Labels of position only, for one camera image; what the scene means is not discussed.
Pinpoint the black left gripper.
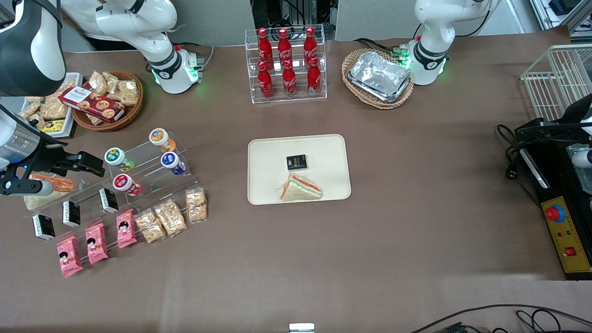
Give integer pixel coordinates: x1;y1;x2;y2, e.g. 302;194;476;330
516;118;584;142

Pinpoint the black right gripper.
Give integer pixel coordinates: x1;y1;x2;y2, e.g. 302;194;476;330
28;139;105;178

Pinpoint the green gum bottle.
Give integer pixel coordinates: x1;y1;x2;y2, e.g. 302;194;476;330
105;147;136;173

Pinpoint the red gum bottle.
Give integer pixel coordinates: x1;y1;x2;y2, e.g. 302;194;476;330
112;174;142;197

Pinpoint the orange gum bottle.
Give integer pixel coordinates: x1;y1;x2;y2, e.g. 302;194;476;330
148;128;177;153

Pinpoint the blue gum bottle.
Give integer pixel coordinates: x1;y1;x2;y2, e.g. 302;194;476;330
160;152;186;176

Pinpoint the beige plastic tray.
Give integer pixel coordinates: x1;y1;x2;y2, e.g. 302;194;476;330
247;134;352;205

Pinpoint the clear acrylic stepped stand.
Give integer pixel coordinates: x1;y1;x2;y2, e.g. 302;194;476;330
28;132;206;253

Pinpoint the red cookie box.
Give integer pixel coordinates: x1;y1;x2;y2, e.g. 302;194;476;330
59;86;125;123

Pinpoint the wrapped triangle sandwich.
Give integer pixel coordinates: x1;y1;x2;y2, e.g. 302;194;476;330
24;173;74;211
279;173;323;202

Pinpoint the round brown wicker basket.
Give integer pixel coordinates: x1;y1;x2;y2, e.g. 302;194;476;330
72;71;144;132

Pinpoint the pink snack packet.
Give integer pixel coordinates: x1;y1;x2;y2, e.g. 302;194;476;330
85;223;109;265
116;209;138;249
56;235;84;278

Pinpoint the white rectangular dish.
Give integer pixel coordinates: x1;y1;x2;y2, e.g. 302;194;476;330
21;73;84;139

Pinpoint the clear cracker packet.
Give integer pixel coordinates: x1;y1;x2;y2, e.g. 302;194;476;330
154;199;188;238
134;209;167;244
185;187;208;225

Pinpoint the black and yellow control box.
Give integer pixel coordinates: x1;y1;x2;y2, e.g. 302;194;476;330
518;118;592;281

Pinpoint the aluminium foil container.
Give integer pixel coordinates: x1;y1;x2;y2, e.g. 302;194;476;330
348;51;412;103

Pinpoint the oval light wicker basket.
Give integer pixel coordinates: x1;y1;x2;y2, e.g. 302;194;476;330
342;49;414;110

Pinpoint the red cola bottle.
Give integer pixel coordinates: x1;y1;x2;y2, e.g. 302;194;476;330
282;59;297;98
257;61;274;100
278;28;293;68
303;26;318;65
307;56;321;95
258;28;273;70

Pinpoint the clear acrylic bottle rack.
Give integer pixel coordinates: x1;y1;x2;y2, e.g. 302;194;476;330
245;24;327;104

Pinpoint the black equipment rack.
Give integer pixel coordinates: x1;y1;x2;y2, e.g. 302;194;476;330
250;0;339;41

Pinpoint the black power cable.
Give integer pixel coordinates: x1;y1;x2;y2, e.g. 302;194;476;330
497;124;541;204

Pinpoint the white wire basket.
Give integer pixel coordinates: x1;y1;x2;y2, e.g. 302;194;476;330
520;44;592;122

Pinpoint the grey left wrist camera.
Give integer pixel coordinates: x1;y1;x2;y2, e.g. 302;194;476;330
571;147;592;169

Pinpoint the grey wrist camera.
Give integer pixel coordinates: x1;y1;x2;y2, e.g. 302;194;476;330
571;147;592;169
0;178;54;196

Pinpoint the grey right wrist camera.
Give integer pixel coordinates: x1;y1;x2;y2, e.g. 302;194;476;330
0;178;54;196

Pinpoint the long black cable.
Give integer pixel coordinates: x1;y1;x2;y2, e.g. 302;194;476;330
409;304;592;333

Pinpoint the looped black cable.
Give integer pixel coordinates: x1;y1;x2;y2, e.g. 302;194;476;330
516;309;592;333

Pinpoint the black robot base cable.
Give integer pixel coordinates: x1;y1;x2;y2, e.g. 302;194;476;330
354;38;407;58

